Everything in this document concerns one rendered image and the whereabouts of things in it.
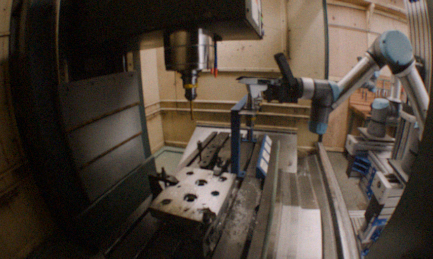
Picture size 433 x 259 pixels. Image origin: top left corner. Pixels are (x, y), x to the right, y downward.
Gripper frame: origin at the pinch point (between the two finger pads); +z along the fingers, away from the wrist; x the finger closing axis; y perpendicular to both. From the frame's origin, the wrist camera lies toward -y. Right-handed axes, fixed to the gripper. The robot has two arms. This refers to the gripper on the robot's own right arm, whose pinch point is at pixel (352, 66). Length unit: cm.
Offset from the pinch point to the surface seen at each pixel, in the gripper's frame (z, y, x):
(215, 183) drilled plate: -92, 30, -122
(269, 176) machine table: -74, 43, -99
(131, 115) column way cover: -64, 5, -164
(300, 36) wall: -6, -26, -52
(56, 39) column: -101, -36, -169
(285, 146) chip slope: -16, 57, -76
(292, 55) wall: -4, -11, -61
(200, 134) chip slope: 6, 45, -144
